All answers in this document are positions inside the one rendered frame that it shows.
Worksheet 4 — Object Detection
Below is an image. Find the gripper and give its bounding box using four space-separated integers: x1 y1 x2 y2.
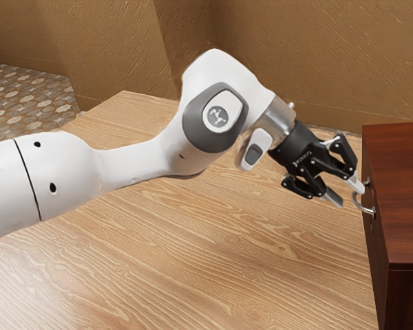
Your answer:
267 120 366 208

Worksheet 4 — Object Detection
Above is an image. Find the dark red wooden cabinet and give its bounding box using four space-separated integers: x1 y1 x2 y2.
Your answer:
350 120 413 330

